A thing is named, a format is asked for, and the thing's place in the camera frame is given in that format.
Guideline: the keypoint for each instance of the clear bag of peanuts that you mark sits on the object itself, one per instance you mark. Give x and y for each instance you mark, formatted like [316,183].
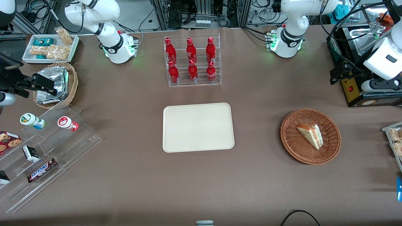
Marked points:
[65,36]

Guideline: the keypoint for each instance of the grey metal snack tray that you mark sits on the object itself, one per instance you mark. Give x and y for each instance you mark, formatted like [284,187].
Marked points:
[385,128]

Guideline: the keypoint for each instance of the small grey device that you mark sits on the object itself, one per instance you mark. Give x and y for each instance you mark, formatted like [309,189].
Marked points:
[204,223]

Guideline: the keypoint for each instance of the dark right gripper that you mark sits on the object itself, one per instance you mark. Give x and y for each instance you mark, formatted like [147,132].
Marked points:
[9,81]

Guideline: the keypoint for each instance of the clear bag of crackers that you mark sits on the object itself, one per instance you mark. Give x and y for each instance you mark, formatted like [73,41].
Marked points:
[397,149]
[396,134]

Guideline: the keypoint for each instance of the teal snack box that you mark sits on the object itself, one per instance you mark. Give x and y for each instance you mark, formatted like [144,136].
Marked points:
[43,41]

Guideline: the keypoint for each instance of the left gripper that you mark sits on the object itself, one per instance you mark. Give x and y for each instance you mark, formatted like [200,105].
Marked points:
[354,73]

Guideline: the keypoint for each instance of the small black white box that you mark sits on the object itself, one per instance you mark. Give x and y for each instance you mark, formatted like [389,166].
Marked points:
[30,153]

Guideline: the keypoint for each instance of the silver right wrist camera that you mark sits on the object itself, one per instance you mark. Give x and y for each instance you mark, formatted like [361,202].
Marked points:
[7,99]

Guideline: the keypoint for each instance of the black food warmer case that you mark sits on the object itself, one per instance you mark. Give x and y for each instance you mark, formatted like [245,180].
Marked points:
[355,94]

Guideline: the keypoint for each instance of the beige rectangular tray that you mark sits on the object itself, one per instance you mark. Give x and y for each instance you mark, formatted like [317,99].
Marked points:
[198,127]

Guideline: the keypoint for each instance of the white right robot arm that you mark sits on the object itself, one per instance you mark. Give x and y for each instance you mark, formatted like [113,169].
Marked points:
[116,47]

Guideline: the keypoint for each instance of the silver foil packet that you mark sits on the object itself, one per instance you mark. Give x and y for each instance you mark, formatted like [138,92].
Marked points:
[53,83]

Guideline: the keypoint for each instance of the blue plastic object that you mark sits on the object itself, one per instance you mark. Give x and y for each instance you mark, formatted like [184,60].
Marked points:
[399,188]

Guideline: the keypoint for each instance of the red cookie box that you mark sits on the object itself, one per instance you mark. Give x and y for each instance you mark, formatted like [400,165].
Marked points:
[8,141]

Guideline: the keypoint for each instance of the black snack pack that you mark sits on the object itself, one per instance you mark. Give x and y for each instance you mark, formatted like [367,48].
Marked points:
[3,177]

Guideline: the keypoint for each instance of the long clear snack bag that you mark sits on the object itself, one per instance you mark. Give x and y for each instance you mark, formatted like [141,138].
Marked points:
[55,51]

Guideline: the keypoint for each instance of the orange fried food piece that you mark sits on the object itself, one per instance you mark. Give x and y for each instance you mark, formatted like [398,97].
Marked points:
[385,18]

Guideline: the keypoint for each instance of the teal cloth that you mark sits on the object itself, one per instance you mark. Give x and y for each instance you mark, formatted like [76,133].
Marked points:
[340,12]

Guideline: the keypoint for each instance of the steel food pan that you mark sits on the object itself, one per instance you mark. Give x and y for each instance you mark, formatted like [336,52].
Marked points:
[364,40]

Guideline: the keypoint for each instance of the round brown wicker basket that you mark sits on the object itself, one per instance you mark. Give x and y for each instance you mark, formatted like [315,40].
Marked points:
[293,141]

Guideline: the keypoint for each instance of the red lid yogurt cup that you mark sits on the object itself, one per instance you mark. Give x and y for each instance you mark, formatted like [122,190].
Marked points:
[66,122]

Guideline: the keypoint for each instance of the white snack tray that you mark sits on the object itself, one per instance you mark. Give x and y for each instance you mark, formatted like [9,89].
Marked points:
[29,56]

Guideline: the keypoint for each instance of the white power strip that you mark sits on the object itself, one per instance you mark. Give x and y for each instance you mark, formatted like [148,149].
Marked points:
[203,23]

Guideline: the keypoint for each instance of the triangular sandwich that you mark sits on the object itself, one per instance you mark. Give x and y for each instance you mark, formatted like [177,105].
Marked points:
[311,135]

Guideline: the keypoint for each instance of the clear acrylic bottle rack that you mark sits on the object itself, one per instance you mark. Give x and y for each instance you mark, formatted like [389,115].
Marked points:
[201,82]

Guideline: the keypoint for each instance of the red cola bottle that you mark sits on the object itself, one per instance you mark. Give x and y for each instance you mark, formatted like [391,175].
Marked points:
[192,72]
[170,51]
[210,51]
[191,51]
[211,72]
[173,73]

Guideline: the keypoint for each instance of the tan deep wicker basket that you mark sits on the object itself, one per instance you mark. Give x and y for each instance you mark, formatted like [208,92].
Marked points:
[73,84]

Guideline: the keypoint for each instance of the clear acrylic stepped shelf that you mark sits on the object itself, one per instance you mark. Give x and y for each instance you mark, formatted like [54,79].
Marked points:
[75,144]

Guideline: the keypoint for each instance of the aluminium frame rack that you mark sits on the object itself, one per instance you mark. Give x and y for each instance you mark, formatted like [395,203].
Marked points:
[241,12]

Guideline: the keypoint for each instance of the green lid yogurt cup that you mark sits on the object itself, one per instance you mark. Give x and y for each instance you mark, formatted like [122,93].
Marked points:
[29,120]

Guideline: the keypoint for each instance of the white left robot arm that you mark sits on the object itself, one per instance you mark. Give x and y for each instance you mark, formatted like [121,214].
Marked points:
[289,39]

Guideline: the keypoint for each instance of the Snickers chocolate bar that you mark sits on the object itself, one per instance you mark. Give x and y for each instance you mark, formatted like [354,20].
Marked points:
[41,170]

